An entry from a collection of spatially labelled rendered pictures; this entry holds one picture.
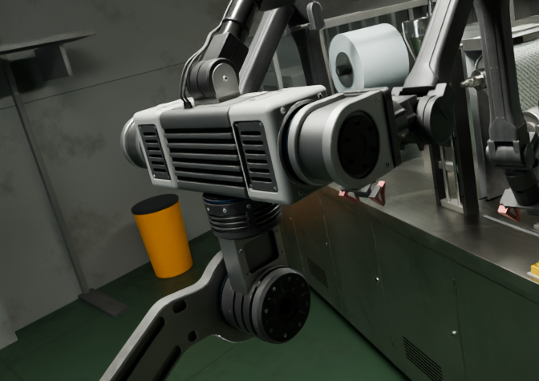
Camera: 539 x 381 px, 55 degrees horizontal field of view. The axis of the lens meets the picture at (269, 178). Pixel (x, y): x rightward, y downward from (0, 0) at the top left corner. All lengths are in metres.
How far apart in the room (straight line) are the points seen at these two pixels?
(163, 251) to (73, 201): 0.77
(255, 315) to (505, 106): 0.66
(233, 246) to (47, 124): 3.23
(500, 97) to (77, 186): 3.43
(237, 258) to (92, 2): 3.55
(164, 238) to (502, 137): 3.08
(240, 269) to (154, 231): 3.01
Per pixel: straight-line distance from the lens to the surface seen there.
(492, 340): 1.76
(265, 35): 1.31
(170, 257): 4.02
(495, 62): 1.16
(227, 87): 0.88
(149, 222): 3.92
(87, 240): 4.24
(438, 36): 0.95
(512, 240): 1.66
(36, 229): 4.09
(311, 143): 0.70
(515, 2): 2.16
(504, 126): 1.19
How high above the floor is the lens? 1.63
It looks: 16 degrees down
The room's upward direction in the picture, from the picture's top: 13 degrees counter-clockwise
